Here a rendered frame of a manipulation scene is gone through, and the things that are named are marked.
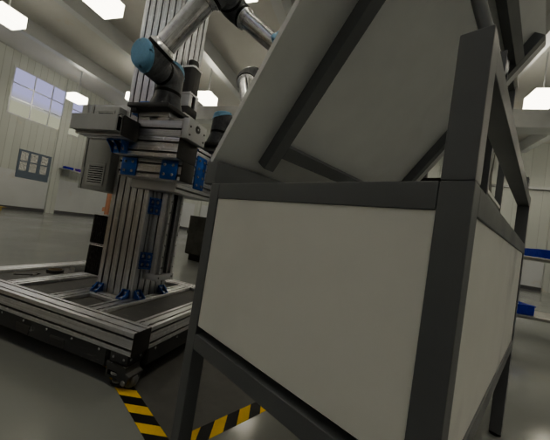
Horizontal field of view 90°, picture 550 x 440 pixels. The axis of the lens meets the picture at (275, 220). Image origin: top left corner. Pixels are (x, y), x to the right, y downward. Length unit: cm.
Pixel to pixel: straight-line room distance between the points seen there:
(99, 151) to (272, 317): 147
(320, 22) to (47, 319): 151
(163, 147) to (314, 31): 80
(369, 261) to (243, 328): 33
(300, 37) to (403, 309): 64
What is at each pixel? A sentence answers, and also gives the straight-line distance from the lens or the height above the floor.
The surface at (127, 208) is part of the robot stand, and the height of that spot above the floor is 69.
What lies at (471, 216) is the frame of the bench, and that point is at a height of 76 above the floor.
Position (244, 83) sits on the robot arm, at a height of 136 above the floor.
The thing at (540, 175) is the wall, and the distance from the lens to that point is 1309.
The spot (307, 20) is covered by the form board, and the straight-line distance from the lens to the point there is 80.
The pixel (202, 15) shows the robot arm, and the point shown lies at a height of 151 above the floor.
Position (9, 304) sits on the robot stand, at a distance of 180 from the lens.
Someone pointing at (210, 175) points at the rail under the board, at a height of 82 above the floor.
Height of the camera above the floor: 70
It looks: 2 degrees up
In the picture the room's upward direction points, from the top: 9 degrees clockwise
